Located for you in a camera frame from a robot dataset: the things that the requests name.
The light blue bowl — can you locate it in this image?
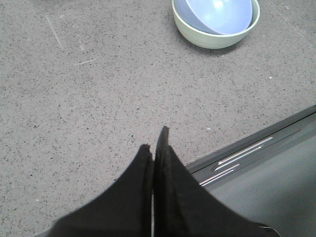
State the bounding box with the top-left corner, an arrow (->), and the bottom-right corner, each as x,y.
174,0 -> 253,35

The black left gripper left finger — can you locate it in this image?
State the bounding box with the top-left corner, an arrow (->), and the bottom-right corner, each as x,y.
42,145 -> 154,237

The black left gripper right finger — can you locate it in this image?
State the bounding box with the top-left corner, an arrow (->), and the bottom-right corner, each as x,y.
154,126 -> 279,237

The light green bowl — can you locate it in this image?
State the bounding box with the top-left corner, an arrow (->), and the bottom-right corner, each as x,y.
172,0 -> 260,49

